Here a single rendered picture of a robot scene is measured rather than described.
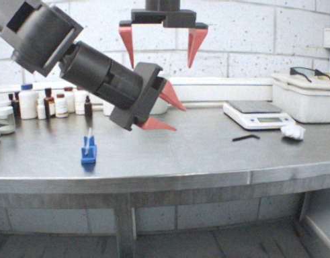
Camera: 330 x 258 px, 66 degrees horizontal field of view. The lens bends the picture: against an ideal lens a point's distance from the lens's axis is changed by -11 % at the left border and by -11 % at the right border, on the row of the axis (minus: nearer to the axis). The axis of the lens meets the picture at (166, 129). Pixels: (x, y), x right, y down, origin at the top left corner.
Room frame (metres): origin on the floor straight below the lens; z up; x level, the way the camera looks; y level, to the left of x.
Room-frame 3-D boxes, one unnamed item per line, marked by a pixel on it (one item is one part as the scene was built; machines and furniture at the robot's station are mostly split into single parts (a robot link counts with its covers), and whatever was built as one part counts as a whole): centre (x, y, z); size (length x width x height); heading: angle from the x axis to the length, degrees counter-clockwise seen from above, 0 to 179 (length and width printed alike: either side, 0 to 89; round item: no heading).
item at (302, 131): (0.75, -0.38, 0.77); 0.08 x 0.08 x 0.04; 7
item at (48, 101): (1.01, 0.44, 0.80); 0.04 x 0.04 x 0.11
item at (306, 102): (1.05, -0.63, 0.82); 0.37 x 0.31 x 0.14; 93
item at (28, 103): (0.99, 0.53, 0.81); 0.07 x 0.07 x 0.13
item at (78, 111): (1.05, 0.32, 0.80); 0.06 x 0.06 x 0.11
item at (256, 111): (0.96, -0.32, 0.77); 0.26 x 0.19 x 0.05; 7
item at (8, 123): (0.80, 0.52, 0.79); 0.06 x 0.06 x 0.08
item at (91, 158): (0.63, 0.19, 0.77); 0.10 x 0.03 x 0.04; 12
